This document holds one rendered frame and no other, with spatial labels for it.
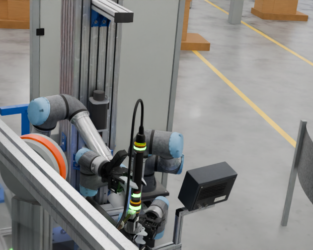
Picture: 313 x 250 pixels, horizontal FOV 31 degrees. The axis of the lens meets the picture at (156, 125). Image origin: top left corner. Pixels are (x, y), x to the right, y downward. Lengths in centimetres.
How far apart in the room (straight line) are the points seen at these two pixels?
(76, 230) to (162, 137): 172
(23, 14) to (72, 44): 848
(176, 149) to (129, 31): 168
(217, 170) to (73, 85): 85
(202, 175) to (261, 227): 216
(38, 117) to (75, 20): 57
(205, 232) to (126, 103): 128
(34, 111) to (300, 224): 315
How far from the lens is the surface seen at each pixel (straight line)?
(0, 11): 1134
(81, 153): 232
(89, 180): 233
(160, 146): 256
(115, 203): 311
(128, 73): 416
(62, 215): 90
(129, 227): 219
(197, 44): 1044
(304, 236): 494
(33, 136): 135
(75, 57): 283
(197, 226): 480
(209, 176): 284
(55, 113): 249
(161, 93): 440
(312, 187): 428
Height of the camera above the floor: 249
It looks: 22 degrees down
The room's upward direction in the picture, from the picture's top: 5 degrees clockwise
